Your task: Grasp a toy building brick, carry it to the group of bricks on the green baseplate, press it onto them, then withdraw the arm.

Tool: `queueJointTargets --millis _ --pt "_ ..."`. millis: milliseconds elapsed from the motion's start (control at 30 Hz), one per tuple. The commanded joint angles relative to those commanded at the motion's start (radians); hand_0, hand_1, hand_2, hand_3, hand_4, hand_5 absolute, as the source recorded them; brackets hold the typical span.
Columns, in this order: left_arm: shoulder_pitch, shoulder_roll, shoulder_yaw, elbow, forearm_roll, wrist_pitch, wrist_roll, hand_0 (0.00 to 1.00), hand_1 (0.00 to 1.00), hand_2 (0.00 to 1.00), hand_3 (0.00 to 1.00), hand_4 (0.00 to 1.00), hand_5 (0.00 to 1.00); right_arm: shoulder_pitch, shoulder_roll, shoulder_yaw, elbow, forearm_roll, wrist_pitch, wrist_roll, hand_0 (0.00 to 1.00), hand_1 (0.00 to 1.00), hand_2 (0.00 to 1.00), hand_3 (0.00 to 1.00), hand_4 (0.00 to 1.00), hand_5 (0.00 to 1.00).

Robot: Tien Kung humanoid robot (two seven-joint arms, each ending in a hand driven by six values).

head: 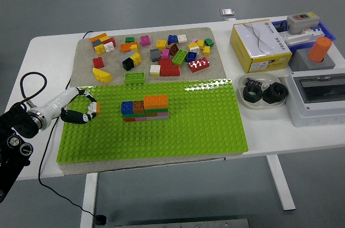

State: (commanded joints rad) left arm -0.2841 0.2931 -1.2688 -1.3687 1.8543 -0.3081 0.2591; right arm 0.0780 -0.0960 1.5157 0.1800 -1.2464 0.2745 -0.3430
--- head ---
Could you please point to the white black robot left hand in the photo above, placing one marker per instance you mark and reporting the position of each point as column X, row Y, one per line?
column 54, row 105

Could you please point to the white and orange brick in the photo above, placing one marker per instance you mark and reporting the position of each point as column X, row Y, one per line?
column 95, row 108

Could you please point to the red square brick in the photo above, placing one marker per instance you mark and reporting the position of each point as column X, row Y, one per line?
column 98, row 63

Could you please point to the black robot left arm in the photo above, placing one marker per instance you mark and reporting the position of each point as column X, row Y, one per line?
column 16, row 128

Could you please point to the yellow curved brick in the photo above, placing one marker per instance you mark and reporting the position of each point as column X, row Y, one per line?
column 102, row 75

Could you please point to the yellow square brick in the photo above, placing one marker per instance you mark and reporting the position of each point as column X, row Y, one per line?
column 99, row 49
column 161, row 44

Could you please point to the blue toy brick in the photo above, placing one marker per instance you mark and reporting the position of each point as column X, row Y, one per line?
column 191, row 56
column 127, row 107
column 172, row 40

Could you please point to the grey toy brick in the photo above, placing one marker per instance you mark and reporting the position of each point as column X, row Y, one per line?
column 96, row 43

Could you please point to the red flat brick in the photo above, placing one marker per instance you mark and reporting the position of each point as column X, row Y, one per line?
column 129, row 119

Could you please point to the white square brick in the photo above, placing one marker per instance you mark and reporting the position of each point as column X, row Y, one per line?
column 182, row 38
column 109, row 47
column 155, row 69

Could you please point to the green flat brick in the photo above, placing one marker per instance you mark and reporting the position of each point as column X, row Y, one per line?
column 133, row 116
column 157, row 110

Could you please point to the orange flat brick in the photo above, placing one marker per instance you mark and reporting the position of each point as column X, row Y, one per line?
column 97, row 36

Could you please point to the small yellow brick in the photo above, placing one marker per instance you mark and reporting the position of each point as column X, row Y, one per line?
column 134, row 48
column 200, row 43
column 105, row 38
column 206, row 50

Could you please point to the black toy brick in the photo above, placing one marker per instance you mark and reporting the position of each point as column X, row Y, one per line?
column 128, row 65

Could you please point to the brown toy brick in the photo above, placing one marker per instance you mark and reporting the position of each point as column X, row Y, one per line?
column 173, row 48
column 138, row 106

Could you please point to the lime three-stud brick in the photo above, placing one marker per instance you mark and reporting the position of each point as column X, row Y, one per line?
column 134, row 77

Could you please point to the red toy brick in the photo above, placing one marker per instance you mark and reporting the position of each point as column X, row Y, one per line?
column 111, row 41

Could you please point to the grey sloped brick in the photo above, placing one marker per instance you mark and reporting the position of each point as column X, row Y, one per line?
column 126, row 56

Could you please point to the pink flat brick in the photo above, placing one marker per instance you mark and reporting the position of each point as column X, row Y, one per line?
column 140, row 118
column 163, row 114

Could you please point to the orange toy brick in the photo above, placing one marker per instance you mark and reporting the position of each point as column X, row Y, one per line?
column 125, row 47

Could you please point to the yellow toy brick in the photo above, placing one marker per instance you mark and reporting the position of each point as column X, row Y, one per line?
column 136, row 58

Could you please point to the brown flat brick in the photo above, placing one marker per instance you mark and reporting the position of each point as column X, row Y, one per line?
column 151, row 114

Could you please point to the small dark green brick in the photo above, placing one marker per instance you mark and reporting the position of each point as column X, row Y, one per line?
column 130, row 40

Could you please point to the large orange brick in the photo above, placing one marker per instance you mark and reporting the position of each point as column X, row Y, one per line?
column 155, row 102

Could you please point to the grey flat brick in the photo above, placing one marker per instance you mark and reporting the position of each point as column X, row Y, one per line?
column 157, row 117

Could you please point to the magenta toy brick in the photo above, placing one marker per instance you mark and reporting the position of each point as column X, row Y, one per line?
column 145, row 41

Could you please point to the dark grey brick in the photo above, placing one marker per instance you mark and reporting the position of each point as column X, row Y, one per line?
column 155, row 54

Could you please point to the large red stepped brick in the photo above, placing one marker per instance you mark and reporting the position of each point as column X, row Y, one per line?
column 169, row 70

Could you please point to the pink toy brick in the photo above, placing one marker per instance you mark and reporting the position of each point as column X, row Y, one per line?
column 165, row 54

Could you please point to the lime long brick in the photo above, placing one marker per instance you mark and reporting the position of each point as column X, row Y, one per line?
column 179, row 57

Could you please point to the green studded baseplate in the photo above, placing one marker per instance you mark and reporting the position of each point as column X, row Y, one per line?
column 188, row 131

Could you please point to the red long brick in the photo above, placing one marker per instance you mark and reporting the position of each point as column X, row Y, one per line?
column 199, row 67

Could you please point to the white and yellow brick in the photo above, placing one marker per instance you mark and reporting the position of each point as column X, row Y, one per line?
column 194, row 48

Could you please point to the small pink brick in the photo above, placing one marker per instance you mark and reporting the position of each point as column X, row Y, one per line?
column 194, row 41

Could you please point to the white table leg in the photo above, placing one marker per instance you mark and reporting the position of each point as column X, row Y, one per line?
column 279, row 182
column 90, row 198

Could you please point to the black plug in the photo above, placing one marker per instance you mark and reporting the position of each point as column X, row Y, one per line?
column 101, row 220

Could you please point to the grey-brown mat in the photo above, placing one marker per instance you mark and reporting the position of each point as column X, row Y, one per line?
column 194, row 33

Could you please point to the small purple circuit module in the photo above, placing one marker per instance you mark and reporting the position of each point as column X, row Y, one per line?
column 252, row 80

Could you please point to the yellow white cardboard box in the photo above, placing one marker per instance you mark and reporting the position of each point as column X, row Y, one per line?
column 258, row 42

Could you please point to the white dish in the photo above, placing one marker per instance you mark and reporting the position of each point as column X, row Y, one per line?
column 266, row 78

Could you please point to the large black hex nut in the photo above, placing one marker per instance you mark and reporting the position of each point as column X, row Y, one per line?
column 269, row 98

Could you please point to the small black part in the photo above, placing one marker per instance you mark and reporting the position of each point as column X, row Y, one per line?
column 282, row 27

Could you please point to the white electrical component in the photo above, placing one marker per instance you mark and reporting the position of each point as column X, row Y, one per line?
column 296, row 40

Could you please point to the grey block base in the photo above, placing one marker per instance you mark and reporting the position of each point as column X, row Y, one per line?
column 302, row 62

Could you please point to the orange cylinder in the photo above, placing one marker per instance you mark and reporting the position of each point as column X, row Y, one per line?
column 319, row 50

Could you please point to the blue plastic tray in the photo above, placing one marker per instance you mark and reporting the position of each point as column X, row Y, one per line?
column 329, row 35

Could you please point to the silver metal bracket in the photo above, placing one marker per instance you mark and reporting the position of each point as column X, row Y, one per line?
column 226, row 12

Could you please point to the grey electrical enclosure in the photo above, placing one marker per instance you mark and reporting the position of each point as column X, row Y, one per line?
column 307, row 114

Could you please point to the grey switch box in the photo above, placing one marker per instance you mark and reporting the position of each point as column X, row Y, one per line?
column 302, row 24

